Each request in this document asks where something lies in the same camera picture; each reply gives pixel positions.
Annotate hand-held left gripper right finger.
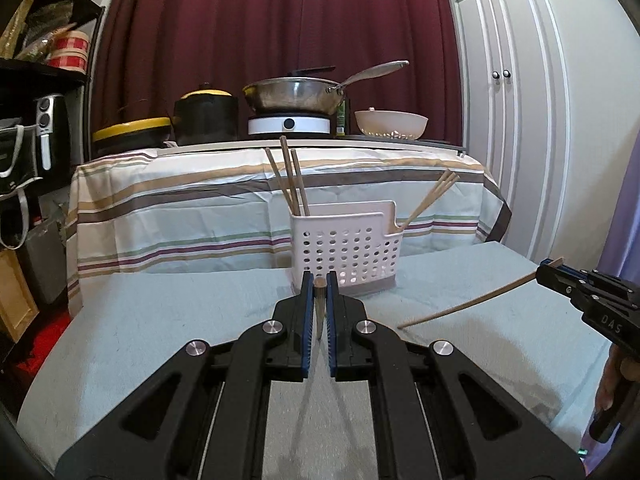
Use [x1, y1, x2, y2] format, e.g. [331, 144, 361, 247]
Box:
[326, 271, 587, 480]

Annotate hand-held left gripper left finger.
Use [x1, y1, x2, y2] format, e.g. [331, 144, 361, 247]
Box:
[54, 270, 316, 480]

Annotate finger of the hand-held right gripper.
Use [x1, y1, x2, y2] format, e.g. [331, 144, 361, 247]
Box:
[559, 264, 640, 307]
[535, 261, 599, 306]

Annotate wooden chopstick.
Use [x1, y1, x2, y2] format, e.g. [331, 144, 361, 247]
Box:
[313, 279, 329, 341]
[397, 257, 566, 330]

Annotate perforated plastic utensil holder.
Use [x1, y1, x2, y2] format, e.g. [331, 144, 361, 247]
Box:
[289, 200, 401, 296]

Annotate bunch of wooden chopsticks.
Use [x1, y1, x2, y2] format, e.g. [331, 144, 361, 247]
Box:
[264, 135, 460, 229]

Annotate person's right hand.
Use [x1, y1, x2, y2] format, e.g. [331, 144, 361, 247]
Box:
[597, 346, 631, 414]

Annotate white wardrobe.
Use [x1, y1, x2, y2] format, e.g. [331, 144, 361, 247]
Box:
[452, 0, 622, 272]

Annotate striped tablecloth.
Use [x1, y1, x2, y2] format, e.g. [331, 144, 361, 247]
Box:
[66, 147, 512, 307]

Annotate light grey table mat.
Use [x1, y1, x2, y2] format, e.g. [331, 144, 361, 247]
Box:
[17, 240, 617, 480]

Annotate black tray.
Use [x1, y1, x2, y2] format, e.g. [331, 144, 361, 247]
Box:
[345, 132, 469, 156]

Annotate flat grey board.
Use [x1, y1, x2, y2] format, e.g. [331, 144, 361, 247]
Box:
[157, 135, 469, 156]

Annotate white induction cooker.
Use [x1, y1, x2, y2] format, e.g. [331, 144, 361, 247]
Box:
[247, 113, 332, 136]

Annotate white bowl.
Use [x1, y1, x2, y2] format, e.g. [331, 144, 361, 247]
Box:
[354, 108, 430, 141]

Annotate stainless steel wok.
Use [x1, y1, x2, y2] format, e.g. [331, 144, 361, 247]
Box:
[242, 60, 410, 115]

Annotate black pot with yellow lid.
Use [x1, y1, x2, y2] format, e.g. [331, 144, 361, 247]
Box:
[173, 83, 239, 145]

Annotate flat black and yellow cooker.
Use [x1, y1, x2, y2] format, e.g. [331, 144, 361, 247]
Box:
[91, 116, 174, 157]

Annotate red cloth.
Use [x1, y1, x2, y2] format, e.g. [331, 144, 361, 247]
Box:
[0, 304, 71, 362]

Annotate grey storage bin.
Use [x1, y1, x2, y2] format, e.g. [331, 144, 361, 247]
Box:
[19, 204, 69, 306]

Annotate wooden box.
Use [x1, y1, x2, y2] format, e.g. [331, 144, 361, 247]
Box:
[0, 247, 41, 342]

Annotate maroon curtain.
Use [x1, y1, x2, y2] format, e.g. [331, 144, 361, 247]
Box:
[89, 0, 464, 147]

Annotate black and silver air fryer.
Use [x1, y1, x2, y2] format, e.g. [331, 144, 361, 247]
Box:
[33, 93, 71, 171]

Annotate black tote bag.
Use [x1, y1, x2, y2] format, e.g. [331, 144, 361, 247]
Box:
[0, 117, 44, 251]

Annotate black shelving unit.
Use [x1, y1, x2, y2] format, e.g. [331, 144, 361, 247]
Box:
[0, 0, 106, 361]

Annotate red and white round tin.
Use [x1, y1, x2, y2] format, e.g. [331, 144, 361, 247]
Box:
[47, 29, 91, 72]

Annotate clear plastic packets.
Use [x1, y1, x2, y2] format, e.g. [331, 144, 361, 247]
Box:
[14, 2, 79, 59]

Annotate gold bag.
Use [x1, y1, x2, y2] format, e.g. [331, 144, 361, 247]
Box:
[0, 0, 39, 59]

